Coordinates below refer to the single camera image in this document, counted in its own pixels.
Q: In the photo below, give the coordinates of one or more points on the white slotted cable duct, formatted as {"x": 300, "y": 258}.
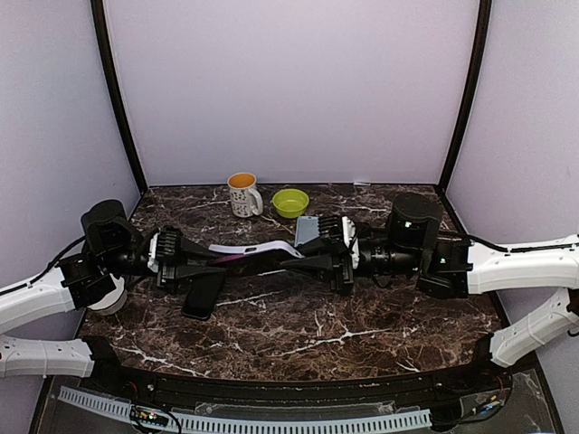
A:
{"x": 219, "y": 418}

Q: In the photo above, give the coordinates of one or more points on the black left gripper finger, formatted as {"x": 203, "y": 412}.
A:
{"x": 193, "y": 250}
{"x": 183, "y": 273}

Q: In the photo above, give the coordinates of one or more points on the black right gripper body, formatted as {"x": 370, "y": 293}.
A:
{"x": 342, "y": 278}

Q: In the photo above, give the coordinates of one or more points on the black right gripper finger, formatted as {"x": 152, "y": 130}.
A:
{"x": 320, "y": 267}
{"x": 318, "y": 247}

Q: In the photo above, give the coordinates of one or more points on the black corner post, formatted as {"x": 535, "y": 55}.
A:
{"x": 116, "y": 100}
{"x": 468, "y": 95}

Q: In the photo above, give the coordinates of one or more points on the black phone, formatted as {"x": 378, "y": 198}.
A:
{"x": 202, "y": 295}

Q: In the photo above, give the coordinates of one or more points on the small green circuit board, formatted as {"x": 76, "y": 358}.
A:
{"x": 143, "y": 417}

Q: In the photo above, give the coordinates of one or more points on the black left corner post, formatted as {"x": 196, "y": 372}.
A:
{"x": 116, "y": 100}

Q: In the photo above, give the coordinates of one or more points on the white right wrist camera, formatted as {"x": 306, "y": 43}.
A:
{"x": 350, "y": 240}

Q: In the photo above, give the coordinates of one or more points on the white patterned mug orange inside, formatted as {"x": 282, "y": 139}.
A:
{"x": 246, "y": 200}

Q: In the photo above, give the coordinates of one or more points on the black front table rail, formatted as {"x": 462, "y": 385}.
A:
{"x": 439, "y": 388}

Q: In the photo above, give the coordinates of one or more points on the lime green plastic bowl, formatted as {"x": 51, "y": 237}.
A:
{"x": 290, "y": 203}

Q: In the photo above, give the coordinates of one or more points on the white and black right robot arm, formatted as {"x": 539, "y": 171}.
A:
{"x": 447, "y": 265}

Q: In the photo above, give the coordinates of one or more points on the white fluted ramekin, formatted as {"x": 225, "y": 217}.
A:
{"x": 113, "y": 301}

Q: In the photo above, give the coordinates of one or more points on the light blue phone case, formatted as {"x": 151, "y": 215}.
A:
{"x": 306, "y": 229}

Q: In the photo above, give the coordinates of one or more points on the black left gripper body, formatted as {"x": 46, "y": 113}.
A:
{"x": 170, "y": 256}

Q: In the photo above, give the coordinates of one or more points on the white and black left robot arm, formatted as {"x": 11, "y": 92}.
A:
{"x": 112, "y": 249}

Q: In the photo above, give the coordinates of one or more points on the black right corner post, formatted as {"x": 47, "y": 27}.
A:
{"x": 468, "y": 95}

